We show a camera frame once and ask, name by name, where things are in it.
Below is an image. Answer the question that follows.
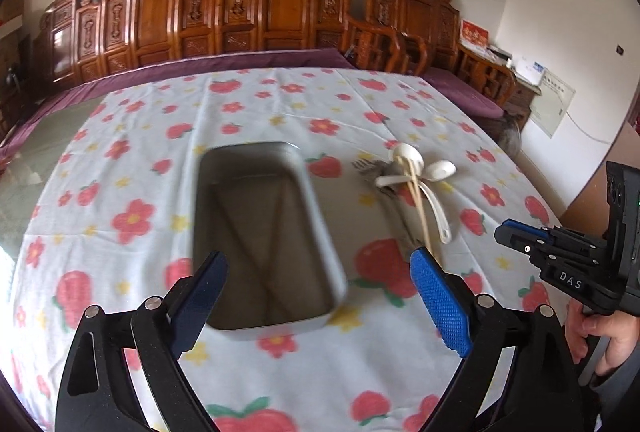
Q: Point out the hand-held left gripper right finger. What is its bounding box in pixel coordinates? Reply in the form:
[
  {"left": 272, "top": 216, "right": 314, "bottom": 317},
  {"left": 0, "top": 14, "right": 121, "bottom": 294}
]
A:
[{"left": 409, "top": 246, "right": 587, "bottom": 432}]

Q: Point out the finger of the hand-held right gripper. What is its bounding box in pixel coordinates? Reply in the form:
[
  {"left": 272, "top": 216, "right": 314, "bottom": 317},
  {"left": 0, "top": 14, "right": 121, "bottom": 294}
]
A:
[
  {"left": 494, "top": 226, "right": 602, "bottom": 274},
  {"left": 502, "top": 220, "right": 608, "bottom": 263}
]

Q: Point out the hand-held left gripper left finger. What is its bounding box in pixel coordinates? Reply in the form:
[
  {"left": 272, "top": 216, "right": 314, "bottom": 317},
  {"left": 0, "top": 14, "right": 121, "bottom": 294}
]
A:
[{"left": 54, "top": 251, "right": 229, "bottom": 432}]

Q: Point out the rectangular metal tray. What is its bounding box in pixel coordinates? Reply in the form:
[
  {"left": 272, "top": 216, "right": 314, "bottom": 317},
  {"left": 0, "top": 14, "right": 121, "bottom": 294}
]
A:
[{"left": 191, "top": 141, "right": 349, "bottom": 342}]

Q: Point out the small white soup spoon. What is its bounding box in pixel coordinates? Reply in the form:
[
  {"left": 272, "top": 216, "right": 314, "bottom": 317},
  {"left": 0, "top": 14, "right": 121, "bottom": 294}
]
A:
[{"left": 375, "top": 160, "right": 457, "bottom": 188}]

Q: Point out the large white serving spoon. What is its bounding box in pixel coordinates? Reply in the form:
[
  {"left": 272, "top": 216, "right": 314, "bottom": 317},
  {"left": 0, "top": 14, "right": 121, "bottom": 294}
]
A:
[{"left": 391, "top": 142, "right": 454, "bottom": 245}]

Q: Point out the metal fork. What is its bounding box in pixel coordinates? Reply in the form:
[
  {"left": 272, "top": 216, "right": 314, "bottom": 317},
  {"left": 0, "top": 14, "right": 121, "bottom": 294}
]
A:
[{"left": 351, "top": 157, "right": 423, "bottom": 248}]

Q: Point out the person's right forearm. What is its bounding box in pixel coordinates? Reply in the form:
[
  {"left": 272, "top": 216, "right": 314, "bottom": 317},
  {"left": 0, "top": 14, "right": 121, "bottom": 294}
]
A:
[{"left": 590, "top": 347, "right": 640, "bottom": 432}]

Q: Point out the person's right hand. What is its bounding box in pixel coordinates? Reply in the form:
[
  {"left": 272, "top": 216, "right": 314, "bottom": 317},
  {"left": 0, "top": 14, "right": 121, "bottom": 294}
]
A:
[{"left": 565, "top": 301, "right": 640, "bottom": 378}]

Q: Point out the wooden door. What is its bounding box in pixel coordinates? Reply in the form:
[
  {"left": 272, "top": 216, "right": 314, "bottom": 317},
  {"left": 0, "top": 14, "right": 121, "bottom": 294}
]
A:
[{"left": 562, "top": 79, "right": 640, "bottom": 225}]

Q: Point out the white and blue box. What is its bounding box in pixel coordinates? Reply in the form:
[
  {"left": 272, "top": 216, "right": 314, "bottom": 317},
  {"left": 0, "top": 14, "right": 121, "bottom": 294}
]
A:
[{"left": 515, "top": 57, "right": 546, "bottom": 86}]

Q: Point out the strawberry flower print tablecloth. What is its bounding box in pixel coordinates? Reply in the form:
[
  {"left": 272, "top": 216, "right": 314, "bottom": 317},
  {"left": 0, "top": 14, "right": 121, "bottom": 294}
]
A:
[{"left": 10, "top": 67, "right": 566, "bottom": 432}]

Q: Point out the red calendar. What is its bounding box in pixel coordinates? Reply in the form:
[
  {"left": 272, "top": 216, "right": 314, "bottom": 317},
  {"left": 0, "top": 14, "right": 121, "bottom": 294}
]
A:
[{"left": 460, "top": 18, "right": 490, "bottom": 48}]

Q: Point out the wooden dining chair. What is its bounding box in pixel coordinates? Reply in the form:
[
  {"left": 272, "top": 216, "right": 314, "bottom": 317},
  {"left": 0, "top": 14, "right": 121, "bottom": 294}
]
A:
[
  {"left": 344, "top": 16, "right": 402, "bottom": 74},
  {"left": 395, "top": 32, "right": 430, "bottom": 76}
]

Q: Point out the purple table cover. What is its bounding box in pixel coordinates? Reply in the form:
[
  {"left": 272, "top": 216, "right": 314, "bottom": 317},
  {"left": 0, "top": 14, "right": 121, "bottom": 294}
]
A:
[{"left": 0, "top": 47, "right": 506, "bottom": 173}]

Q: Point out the carved wooden armchair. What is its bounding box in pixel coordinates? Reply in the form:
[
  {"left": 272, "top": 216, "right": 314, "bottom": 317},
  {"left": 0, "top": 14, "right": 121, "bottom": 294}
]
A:
[{"left": 364, "top": 0, "right": 462, "bottom": 74}]

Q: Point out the long carved wooden sofa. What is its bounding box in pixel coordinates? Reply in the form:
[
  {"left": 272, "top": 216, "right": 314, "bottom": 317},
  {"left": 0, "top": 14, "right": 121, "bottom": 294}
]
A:
[{"left": 37, "top": 0, "right": 353, "bottom": 84}]

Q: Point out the white cable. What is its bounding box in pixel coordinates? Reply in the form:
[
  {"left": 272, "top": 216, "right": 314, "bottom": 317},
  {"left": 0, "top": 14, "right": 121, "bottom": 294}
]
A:
[{"left": 565, "top": 109, "right": 617, "bottom": 146}]

